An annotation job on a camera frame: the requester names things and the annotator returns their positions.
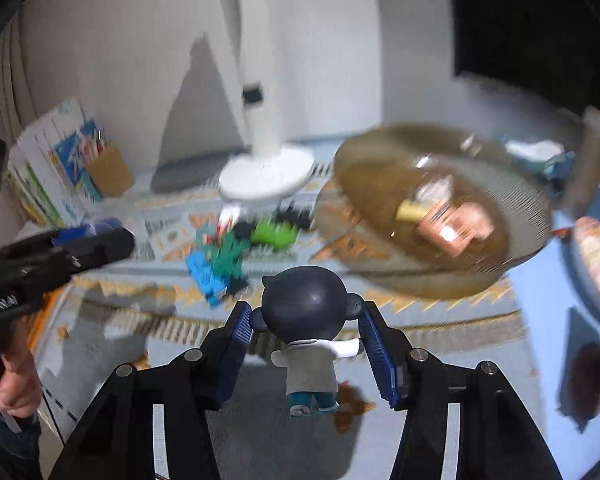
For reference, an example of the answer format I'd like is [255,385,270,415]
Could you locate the beige ribbed panel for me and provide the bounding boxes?
[0,7,38,133]

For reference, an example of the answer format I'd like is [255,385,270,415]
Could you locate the amber glass bowl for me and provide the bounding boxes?
[314,124,554,297]

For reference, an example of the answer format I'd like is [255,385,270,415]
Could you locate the brown pen holder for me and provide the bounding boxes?
[86,145,136,199]

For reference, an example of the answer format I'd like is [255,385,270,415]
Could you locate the green toy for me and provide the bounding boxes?
[249,219,299,252]

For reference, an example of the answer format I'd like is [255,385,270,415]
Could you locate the dark-headed toy figure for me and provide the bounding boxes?
[252,265,368,418]

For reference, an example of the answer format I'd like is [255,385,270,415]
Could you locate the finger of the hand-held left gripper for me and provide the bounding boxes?
[51,217,124,247]
[66,227,136,276]

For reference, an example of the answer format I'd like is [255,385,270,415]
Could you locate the person's blue jeans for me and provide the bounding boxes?
[0,399,44,480]

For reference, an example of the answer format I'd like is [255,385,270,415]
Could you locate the person's left hand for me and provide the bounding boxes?
[0,317,44,418]

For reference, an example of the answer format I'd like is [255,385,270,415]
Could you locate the teal toy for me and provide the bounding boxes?
[206,234,252,282]

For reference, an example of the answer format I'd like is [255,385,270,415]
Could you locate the patterned desk mat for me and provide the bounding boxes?
[32,160,531,480]

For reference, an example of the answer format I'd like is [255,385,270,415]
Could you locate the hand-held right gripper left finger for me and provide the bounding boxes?
[47,301,253,480]

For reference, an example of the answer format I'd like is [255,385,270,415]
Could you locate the white desk lamp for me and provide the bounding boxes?
[140,0,317,204]

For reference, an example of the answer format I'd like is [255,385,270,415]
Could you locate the black toy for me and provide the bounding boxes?
[274,201,314,232]

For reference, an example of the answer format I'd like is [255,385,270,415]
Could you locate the tissue pack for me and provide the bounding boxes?
[504,139,577,182]

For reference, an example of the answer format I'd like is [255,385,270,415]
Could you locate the row of books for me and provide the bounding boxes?
[4,96,107,227]

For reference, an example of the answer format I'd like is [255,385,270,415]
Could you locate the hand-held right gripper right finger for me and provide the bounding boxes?
[357,301,563,480]

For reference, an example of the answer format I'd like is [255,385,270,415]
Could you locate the cardboard tube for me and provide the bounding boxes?
[559,106,600,217]

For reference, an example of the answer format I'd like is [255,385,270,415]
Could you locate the bunch of pens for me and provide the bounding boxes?
[79,124,112,162]

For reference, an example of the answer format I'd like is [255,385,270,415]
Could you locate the blue toy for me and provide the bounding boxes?
[185,251,232,309]

